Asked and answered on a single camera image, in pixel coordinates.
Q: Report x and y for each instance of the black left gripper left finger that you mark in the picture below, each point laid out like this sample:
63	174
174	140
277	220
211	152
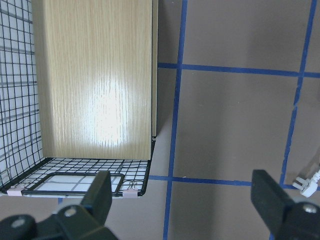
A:
83	221

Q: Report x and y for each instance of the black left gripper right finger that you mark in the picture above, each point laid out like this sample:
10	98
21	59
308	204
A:
284	218

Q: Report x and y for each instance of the wire basket with wooden shelf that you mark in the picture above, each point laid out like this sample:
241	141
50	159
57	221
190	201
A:
78	95

